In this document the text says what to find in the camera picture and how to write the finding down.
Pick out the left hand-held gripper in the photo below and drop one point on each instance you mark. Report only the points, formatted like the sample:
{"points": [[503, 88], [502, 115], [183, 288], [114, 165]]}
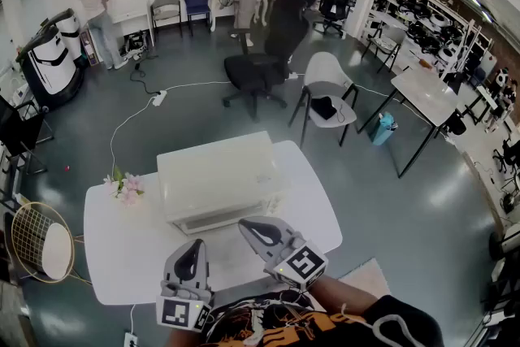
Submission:
{"points": [[178, 313]]}

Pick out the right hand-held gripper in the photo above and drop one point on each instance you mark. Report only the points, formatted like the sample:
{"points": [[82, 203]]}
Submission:
{"points": [[302, 262]]}

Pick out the person's left forearm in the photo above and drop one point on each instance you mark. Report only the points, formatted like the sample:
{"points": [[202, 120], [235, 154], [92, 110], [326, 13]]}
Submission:
{"points": [[183, 338]]}

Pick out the person's right forearm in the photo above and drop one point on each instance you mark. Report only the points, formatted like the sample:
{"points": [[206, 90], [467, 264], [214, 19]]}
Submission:
{"points": [[341, 294]]}

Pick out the white oven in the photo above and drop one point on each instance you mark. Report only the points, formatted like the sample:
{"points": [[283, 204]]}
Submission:
{"points": [[215, 170]]}

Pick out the white oval table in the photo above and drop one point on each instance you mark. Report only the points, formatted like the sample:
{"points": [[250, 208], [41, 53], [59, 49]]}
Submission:
{"points": [[130, 248]]}

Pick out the person's black printed shirt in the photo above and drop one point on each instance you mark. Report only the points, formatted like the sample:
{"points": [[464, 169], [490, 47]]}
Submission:
{"points": [[284, 325]]}

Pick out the pink flower bouquet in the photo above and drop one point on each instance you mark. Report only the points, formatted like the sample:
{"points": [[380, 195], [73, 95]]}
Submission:
{"points": [[129, 187]]}

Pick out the beige rug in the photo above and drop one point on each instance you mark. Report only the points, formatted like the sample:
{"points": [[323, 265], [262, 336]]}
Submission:
{"points": [[365, 276]]}

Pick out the black garment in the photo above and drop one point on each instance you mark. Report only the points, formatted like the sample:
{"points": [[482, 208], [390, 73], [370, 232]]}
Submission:
{"points": [[323, 107]]}

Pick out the teal bag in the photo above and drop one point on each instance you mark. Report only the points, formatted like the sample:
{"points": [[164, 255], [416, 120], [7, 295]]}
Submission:
{"points": [[382, 132]]}

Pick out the black office chair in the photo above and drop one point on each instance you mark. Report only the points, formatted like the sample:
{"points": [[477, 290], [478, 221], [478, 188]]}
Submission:
{"points": [[335, 4], [252, 71]]}

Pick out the white power strip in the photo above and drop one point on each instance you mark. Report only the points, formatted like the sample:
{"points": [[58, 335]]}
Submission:
{"points": [[159, 98]]}

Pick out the white chair with black legs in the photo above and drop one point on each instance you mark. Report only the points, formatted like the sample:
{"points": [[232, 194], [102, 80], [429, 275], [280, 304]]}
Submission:
{"points": [[390, 38], [325, 71]]}

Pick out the white table with black legs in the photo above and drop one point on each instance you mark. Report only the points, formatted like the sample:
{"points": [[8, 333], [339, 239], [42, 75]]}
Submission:
{"points": [[426, 93]]}

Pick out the white and black robot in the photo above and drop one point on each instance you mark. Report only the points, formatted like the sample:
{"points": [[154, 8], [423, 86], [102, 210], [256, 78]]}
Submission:
{"points": [[69, 28], [50, 69]]}

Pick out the blue chair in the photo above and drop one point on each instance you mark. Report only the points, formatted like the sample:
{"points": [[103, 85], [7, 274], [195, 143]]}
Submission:
{"points": [[197, 0]]}

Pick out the grey chair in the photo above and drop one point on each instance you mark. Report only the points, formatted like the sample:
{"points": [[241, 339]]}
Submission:
{"points": [[165, 6]]}

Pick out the white storage rack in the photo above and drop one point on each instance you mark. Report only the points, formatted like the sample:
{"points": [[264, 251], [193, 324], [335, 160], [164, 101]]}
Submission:
{"points": [[430, 24]]}

